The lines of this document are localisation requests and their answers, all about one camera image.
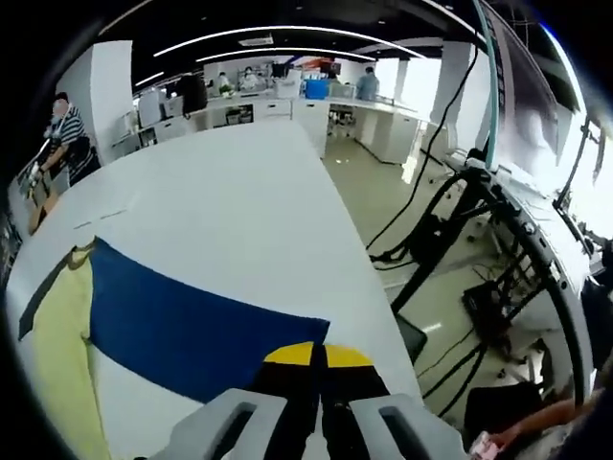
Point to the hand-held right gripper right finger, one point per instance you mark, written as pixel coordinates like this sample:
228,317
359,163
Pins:
349,378

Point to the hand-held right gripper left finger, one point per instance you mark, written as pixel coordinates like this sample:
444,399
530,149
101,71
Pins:
282,383

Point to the blue yellow black garment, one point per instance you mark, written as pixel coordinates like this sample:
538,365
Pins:
191,316

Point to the blue box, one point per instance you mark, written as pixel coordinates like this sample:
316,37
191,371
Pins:
317,89

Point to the brown cardboard box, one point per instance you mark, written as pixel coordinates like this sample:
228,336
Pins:
40,215

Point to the small white appliance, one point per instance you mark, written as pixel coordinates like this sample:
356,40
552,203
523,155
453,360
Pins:
128,124

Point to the black backpack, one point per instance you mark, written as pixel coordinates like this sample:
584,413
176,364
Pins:
191,96

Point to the white box appliance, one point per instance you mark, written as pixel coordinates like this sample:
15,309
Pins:
149,109

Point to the white window pillar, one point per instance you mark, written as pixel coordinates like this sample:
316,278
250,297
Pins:
455,81

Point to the large monitor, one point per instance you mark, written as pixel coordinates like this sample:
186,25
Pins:
527,96

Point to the white square pillar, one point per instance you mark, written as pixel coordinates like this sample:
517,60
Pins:
110,96

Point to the ceiling air vent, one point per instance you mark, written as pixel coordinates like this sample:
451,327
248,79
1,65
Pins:
256,41

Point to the black-frame desk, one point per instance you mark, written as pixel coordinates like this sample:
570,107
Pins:
541,220

